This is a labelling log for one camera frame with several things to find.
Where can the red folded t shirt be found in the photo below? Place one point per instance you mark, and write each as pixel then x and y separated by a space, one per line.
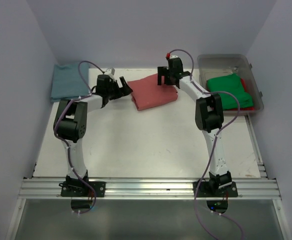
pixel 247 87

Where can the aluminium mounting rail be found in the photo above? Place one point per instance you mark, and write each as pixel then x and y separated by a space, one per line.
pixel 155 189

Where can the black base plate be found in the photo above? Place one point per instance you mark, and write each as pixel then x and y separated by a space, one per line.
pixel 79 189
pixel 206 191

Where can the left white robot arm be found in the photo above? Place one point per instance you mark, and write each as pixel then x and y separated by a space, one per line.
pixel 70 126

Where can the clear plastic bin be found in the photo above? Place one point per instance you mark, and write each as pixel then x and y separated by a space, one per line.
pixel 217 65

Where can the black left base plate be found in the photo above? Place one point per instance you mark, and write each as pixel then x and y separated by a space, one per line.
pixel 79 189

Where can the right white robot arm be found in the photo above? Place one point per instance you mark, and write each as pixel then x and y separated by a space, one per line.
pixel 209 119

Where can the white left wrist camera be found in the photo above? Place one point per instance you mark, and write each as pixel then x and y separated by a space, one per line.
pixel 110 72

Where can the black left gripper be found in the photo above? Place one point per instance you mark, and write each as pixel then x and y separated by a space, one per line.
pixel 119 89

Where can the blue folded t shirt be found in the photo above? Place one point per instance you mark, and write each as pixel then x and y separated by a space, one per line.
pixel 67 82

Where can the salmon pink t shirt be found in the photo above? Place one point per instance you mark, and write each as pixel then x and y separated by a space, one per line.
pixel 147 94

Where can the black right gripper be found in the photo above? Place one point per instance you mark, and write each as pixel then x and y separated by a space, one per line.
pixel 167 76

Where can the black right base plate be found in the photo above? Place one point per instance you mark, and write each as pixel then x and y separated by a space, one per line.
pixel 206 191

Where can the green folded t shirt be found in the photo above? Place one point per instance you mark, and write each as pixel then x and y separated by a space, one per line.
pixel 228 102

